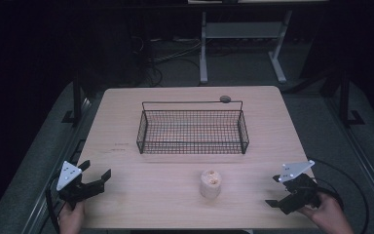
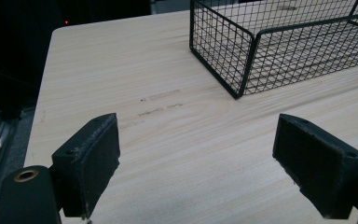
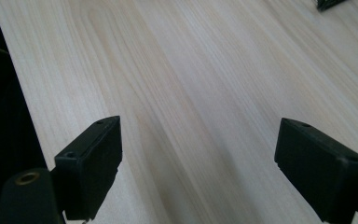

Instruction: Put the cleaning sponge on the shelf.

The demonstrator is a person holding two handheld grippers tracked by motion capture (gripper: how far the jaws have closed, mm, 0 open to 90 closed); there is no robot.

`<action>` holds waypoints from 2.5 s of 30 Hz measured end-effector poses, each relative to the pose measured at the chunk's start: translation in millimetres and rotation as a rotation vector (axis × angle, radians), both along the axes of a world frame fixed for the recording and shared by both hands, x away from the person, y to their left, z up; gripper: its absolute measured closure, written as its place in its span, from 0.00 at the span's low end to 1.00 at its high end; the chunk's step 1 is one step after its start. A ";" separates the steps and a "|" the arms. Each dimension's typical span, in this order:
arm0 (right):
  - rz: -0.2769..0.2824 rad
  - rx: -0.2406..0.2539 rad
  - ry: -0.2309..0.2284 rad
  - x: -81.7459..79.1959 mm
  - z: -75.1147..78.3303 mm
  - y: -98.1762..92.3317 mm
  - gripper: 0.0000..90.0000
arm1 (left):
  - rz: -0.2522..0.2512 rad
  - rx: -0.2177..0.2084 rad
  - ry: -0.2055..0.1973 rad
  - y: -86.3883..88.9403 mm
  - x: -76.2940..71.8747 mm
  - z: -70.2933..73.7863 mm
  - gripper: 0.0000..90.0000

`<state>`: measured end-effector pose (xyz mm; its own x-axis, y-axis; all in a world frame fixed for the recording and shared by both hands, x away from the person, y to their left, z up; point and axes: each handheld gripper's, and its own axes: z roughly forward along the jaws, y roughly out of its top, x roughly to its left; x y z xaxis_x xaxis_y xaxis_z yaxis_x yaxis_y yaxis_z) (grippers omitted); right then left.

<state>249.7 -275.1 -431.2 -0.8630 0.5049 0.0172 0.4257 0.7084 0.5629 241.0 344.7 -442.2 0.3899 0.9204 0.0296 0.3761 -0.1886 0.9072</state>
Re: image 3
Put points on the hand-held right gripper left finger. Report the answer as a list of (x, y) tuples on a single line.
[(88, 168)]

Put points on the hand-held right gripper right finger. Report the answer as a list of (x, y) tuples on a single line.
[(318, 168)]

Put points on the dark ribbed object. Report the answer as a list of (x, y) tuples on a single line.
[(327, 3)]

